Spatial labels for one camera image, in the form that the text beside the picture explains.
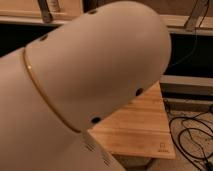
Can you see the metal shelf bracket right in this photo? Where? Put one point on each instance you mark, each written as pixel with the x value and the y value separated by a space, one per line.
pixel 196 12

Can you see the metal shelf bracket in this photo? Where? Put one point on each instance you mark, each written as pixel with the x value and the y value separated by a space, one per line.
pixel 196 12
pixel 45 12

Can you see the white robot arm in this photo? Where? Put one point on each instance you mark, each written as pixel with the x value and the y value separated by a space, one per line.
pixel 57 87

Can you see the metal shelf bracket left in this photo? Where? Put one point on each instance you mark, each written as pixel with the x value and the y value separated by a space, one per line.
pixel 45 12

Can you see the wooden table board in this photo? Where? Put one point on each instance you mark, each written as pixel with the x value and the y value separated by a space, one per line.
pixel 138 129

